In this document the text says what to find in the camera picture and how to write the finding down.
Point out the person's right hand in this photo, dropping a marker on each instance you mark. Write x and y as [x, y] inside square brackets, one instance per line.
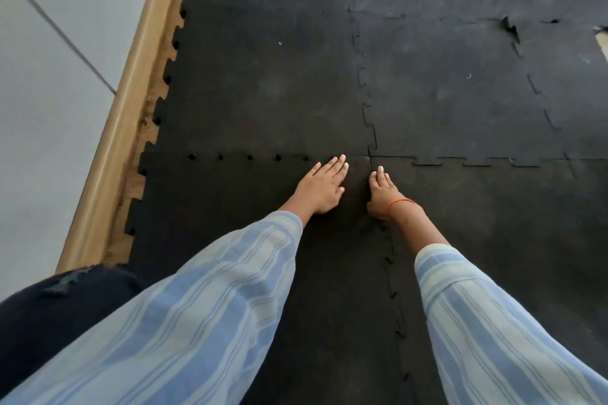
[381, 198]

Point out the person's left hand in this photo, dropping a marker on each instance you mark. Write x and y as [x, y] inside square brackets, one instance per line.
[323, 186]

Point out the black foam mat tile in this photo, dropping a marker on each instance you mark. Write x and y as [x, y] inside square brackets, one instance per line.
[214, 200]

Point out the assembled black floor mat tiles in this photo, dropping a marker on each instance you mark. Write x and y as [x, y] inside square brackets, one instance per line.
[451, 96]

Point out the person's right forearm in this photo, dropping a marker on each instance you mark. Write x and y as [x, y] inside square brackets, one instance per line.
[480, 324]

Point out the person's left forearm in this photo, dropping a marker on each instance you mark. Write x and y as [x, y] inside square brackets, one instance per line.
[190, 319]

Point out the person's dark trouser leg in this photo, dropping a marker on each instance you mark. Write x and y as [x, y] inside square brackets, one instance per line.
[57, 319]

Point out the wooden baseboard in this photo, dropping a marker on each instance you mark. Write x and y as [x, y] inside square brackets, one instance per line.
[128, 101]

